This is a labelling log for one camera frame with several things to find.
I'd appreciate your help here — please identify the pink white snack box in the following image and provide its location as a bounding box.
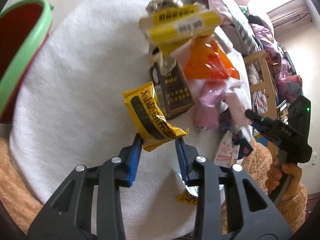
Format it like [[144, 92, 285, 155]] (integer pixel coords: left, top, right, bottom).
[[213, 131, 240, 168]]

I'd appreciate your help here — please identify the pink foil wrapper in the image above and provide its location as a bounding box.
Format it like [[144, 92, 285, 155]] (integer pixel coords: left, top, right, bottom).
[[193, 79, 251, 131]]

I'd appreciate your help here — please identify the orange snack bag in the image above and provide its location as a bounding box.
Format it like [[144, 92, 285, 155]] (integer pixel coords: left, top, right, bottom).
[[184, 36, 240, 80]]

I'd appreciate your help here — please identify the yellow snack packet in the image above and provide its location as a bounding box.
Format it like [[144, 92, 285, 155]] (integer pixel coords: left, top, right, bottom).
[[123, 81, 189, 152]]

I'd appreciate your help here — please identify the dark brown carton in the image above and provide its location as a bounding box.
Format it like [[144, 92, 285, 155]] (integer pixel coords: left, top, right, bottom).
[[149, 52, 195, 120]]

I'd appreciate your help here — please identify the yellow white box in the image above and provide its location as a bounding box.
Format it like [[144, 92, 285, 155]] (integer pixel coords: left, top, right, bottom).
[[139, 3, 222, 57]]

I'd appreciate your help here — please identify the newspaper ball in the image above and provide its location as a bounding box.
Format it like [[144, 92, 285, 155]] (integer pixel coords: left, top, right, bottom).
[[145, 0, 184, 15]]

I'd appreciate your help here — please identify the dark blue snack wrapper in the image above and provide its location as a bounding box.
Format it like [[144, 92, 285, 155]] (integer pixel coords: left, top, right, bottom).
[[224, 111, 253, 160]]

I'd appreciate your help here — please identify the small yellow wrapper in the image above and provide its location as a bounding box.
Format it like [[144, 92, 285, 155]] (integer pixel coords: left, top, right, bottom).
[[176, 190, 197, 205]]

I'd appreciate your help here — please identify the right hand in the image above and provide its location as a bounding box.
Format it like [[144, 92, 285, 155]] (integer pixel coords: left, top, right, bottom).
[[265, 157, 302, 202]]

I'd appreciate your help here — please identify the tan fuzzy sleeve right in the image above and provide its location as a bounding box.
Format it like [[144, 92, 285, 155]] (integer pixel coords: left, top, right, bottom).
[[221, 137, 308, 234]]

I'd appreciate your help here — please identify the purple clothes pile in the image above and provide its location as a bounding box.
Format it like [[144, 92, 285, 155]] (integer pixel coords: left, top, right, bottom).
[[248, 15, 303, 104]]

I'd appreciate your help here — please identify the white towel mat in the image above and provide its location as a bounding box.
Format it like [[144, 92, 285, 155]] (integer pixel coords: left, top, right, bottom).
[[9, 0, 196, 239]]

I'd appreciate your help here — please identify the curtain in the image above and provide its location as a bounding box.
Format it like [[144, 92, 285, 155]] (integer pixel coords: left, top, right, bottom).
[[270, 6, 311, 29]]

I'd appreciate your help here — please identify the red bucket green rim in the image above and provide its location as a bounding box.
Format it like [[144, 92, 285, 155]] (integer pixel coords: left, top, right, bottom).
[[1, 0, 53, 124]]

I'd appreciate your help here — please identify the wooden chair frame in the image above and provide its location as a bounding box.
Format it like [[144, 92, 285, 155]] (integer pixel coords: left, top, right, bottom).
[[244, 49, 278, 119]]

